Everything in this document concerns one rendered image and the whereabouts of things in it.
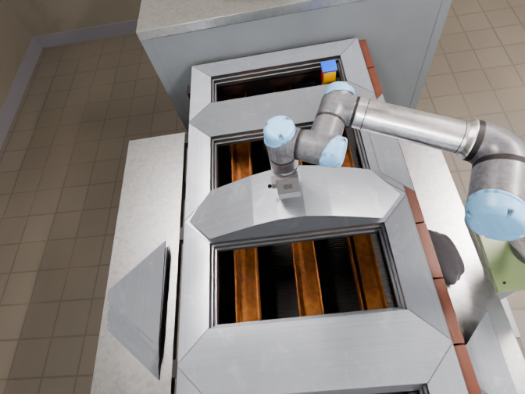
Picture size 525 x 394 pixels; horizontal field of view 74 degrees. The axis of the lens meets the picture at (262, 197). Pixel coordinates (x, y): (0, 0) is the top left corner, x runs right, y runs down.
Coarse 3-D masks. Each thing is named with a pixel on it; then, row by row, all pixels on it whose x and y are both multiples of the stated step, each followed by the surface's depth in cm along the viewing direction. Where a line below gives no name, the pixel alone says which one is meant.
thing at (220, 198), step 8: (216, 192) 119; (224, 192) 117; (216, 200) 117; (224, 200) 115; (216, 208) 116; (224, 208) 114; (216, 216) 114; (224, 216) 112; (216, 224) 113; (224, 224) 111; (216, 232) 111; (224, 232) 110
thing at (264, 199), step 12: (252, 180) 113; (264, 180) 111; (252, 192) 111; (264, 192) 109; (276, 192) 107; (252, 204) 109; (264, 204) 107; (276, 204) 105; (264, 216) 105; (276, 216) 103
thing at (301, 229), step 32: (288, 64) 150; (320, 64) 150; (352, 128) 134; (192, 224) 119; (288, 224) 114; (320, 224) 112; (352, 224) 110; (384, 224) 109; (384, 256) 108; (288, 320) 101; (416, 384) 89
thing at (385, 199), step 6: (372, 174) 114; (372, 180) 113; (378, 180) 114; (378, 186) 112; (384, 186) 113; (378, 192) 111; (384, 192) 112; (390, 192) 112; (378, 198) 110; (384, 198) 111; (390, 198) 111; (378, 204) 109; (384, 204) 109; (390, 204) 110; (384, 210) 108
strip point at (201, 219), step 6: (210, 192) 120; (210, 198) 119; (204, 204) 119; (210, 204) 118; (198, 210) 119; (204, 210) 118; (210, 210) 117; (198, 216) 118; (204, 216) 117; (210, 216) 116; (192, 222) 119; (198, 222) 117; (204, 222) 116; (210, 222) 114; (198, 228) 116; (204, 228) 115; (210, 228) 113; (204, 234) 114; (210, 234) 112
